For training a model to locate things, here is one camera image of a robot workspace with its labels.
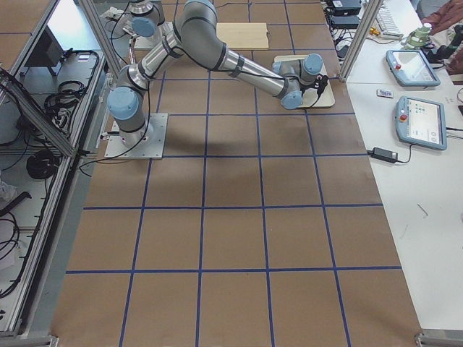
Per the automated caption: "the white keyboard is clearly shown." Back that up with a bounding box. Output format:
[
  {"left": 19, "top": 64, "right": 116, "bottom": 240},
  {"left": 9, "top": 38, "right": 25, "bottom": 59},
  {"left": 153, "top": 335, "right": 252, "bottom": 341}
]
[{"left": 376, "top": 7, "right": 403, "bottom": 40}]

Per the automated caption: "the black power adapter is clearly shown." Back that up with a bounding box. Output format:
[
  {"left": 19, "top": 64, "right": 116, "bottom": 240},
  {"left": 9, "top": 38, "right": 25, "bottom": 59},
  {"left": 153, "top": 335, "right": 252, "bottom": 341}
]
[{"left": 367, "top": 147, "right": 398, "bottom": 163}]

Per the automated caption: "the aluminium frame post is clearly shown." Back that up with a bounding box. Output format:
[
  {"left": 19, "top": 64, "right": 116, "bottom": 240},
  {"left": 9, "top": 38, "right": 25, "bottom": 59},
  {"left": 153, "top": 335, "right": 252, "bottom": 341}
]
[{"left": 339, "top": 0, "right": 383, "bottom": 82}]

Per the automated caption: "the far teach pendant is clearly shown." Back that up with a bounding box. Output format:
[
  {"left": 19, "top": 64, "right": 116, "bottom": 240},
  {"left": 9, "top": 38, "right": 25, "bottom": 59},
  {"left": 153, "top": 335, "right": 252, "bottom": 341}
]
[{"left": 385, "top": 50, "right": 441, "bottom": 87}]

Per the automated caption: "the teach pendant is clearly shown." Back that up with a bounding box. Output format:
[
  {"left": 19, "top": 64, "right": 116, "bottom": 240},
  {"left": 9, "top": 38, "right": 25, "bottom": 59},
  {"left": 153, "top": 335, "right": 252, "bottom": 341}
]
[
  {"left": 395, "top": 96, "right": 447, "bottom": 150},
  {"left": 385, "top": 50, "right": 441, "bottom": 87}
]

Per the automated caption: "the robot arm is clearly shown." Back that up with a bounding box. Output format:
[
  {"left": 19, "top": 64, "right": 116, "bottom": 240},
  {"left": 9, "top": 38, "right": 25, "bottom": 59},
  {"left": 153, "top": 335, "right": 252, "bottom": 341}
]
[
  {"left": 123, "top": 0, "right": 165, "bottom": 47},
  {"left": 107, "top": 1, "right": 328, "bottom": 148}
]

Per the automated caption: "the bamboo cutting board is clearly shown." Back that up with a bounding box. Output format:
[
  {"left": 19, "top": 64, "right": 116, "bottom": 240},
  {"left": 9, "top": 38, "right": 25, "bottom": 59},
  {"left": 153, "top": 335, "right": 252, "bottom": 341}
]
[{"left": 216, "top": 22, "right": 269, "bottom": 50}]

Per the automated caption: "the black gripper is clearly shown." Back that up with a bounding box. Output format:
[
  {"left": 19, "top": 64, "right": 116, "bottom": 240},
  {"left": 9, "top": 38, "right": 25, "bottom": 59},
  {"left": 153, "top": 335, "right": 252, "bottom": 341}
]
[{"left": 308, "top": 74, "right": 328, "bottom": 97}]

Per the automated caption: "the near teach pendant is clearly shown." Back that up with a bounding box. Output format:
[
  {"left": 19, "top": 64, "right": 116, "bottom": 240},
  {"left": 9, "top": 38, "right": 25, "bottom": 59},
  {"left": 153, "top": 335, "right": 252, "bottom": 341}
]
[{"left": 395, "top": 96, "right": 447, "bottom": 150}]

